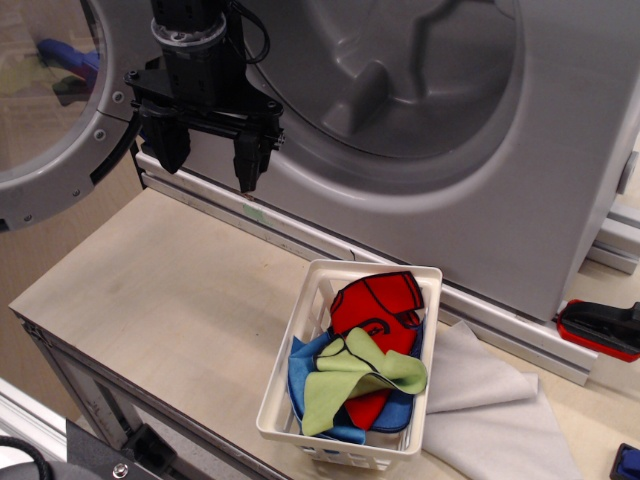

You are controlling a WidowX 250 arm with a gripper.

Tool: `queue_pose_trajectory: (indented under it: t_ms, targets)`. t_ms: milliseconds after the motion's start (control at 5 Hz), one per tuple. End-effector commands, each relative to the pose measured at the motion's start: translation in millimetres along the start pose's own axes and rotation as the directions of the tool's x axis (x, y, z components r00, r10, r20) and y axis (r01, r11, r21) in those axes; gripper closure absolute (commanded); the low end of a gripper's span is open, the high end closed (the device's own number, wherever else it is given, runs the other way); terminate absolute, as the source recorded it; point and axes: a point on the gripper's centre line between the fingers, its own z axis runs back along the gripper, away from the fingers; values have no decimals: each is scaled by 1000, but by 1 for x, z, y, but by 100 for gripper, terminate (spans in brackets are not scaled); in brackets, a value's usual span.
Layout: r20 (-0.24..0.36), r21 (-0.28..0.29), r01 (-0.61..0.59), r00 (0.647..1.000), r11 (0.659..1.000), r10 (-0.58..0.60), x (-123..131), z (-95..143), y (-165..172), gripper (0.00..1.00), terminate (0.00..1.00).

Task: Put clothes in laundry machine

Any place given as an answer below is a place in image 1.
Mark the blue black object at corner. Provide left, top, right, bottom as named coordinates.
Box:
left=609, top=443, right=640, bottom=480

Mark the grey toy washing machine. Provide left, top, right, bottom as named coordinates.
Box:
left=240, top=1, right=639, bottom=320

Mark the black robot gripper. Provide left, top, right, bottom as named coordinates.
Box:
left=125, top=29, right=284, bottom=193

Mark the red cloth with black trim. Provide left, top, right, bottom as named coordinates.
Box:
left=330, top=271, right=424, bottom=433

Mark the white plastic laundry basket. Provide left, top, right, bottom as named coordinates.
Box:
left=256, top=260, right=442, bottom=470

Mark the green cloth with black trim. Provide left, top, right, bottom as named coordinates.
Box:
left=301, top=327, right=428, bottom=436

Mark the blue object behind door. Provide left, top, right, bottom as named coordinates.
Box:
left=36, top=39, right=100, bottom=90

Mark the black metal bracket with bolt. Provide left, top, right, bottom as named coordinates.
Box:
left=65, top=420, right=177, bottom=479

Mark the red and black clamp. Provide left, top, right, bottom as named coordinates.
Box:
left=556, top=300, right=639, bottom=362

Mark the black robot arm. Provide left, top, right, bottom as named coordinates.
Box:
left=125, top=1, right=284, bottom=193

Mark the black cable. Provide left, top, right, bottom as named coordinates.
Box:
left=0, top=435, right=54, bottom=480

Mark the aluminium extrusion rail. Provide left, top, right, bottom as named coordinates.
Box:
left=134, top=153, right=598, bottom=386

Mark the grey felt cloth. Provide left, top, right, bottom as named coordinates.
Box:
left=422, top=322, right=582, bottom=479

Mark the grey round machine door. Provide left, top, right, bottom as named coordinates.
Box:
left=1, top=1, right=160, bottom=232

